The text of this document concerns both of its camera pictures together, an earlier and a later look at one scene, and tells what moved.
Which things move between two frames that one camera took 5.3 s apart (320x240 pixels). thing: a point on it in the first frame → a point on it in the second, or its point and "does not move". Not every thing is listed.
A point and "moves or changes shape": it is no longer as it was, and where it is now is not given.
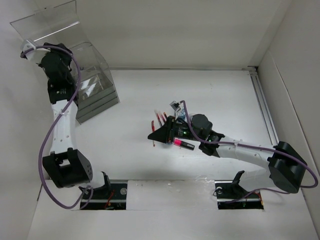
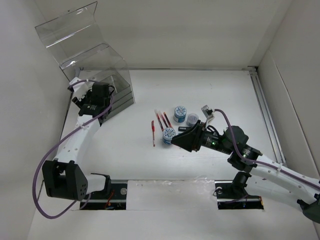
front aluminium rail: [113, 196] does not move
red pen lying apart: [153, 128] does not move
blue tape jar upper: [182, 114] does not move
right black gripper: [165, 134] → [192, 139]
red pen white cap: [158, 118] does not move
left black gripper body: [66, 58] → [89, 94]
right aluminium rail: [253, 73] does not move
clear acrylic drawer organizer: [60, 24] moves or changes shape
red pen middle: [163, 116] does not move
